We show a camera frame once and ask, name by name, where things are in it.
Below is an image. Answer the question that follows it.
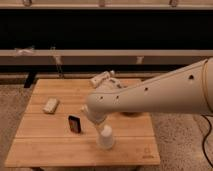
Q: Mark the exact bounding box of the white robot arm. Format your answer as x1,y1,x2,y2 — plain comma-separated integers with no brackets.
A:
83,58,213,126

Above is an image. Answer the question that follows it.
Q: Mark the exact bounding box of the black standing eraser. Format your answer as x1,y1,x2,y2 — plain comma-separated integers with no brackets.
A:
68,115,81,133

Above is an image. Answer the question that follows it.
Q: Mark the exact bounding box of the white plastic bottle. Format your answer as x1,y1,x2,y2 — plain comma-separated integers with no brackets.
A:
90,70,115,88

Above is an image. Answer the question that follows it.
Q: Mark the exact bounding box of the orange round bowl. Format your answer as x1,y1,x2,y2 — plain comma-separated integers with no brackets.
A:
122,112,140,117

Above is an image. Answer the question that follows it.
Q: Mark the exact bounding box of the white paper cup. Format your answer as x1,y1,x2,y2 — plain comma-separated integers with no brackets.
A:
97,125,114,149

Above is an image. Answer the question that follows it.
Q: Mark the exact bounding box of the white rectangular sponge block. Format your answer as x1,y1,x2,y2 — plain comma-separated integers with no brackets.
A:
43,98,59,114

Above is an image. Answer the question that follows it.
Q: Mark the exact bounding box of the wooden table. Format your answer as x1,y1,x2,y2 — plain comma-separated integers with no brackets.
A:
5,79,160,167

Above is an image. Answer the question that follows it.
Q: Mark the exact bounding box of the black power cable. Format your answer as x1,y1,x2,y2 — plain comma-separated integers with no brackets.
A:
199,115,213,168

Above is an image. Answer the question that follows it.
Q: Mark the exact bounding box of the grey metal rail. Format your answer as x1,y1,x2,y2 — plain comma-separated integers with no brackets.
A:
0,49,213,65

